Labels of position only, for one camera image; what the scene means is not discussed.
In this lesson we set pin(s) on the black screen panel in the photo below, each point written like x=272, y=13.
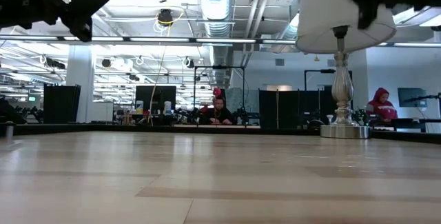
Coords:
x=155, y=96

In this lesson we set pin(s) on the white building pillar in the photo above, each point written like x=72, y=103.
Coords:
x=80, y=82

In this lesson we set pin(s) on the black rig frame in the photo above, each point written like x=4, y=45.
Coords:
x=318, y=71
x=219, y=67

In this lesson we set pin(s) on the grey metal post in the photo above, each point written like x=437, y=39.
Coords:
x=9, y=131

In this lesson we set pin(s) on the wide black room partition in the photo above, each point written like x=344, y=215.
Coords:
x=293, y=108

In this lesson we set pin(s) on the silver ventilation duct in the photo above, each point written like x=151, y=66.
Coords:
x=215, y=10

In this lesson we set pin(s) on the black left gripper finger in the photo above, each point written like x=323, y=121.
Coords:
x=82, y=13

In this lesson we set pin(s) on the white wipes canister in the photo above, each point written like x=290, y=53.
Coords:
x=167, y=107
x=139, y=107

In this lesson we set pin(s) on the red round object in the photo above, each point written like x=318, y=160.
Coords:
x=217, y=91

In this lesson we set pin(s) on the person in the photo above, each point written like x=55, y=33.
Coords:
x=220, y=115
x=380, y=108

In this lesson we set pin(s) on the long ceiling light strip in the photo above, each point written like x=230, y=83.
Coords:
x=158, y=39

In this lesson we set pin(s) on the dark wall monitor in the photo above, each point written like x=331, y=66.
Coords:
x=411, y=96

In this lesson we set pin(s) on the black ceiling device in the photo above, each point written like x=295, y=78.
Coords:
x=165, y=16

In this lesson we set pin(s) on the white shade silver table lamp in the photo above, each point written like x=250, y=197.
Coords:
x=320, y=17

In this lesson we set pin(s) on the black aluminium table frame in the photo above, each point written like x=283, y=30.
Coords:
x=103, y=128

